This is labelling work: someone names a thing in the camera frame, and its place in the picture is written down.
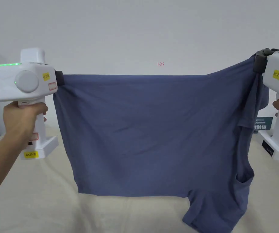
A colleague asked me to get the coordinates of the person's left hand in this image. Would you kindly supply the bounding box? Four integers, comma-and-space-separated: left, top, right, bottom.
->
3, 100, 49, 144

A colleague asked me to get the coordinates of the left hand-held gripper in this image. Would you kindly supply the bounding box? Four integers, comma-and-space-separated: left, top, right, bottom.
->
0, 48, 64, 160

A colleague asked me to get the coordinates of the bed with beige sheet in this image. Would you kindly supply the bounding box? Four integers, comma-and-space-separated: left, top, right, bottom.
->
0, 131, 279, 233

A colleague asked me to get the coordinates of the dark blue shirt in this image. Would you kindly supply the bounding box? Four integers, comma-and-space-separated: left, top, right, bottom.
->
53, 52, 271, 233

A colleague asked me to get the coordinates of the dark green printed box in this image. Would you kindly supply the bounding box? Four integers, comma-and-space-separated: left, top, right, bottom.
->
253, 117, 274, 134

